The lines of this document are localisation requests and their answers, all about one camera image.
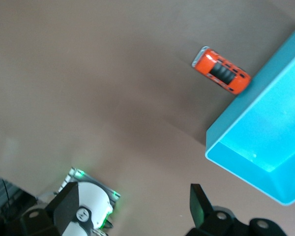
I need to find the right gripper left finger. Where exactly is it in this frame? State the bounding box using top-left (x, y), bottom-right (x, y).
top-left (0, 181), bottom-right (80, 236)

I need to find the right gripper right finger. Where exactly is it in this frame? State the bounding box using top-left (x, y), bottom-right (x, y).
top-left (183, 182), bottom-right (289, 236)

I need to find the orange toy bus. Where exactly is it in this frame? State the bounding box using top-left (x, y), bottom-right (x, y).
top-left (191, 45), bottom-right (252, 95)

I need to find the blue plastic box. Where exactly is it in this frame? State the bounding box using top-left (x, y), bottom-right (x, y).
top-left (204, 26), bottom-right (295, 207)

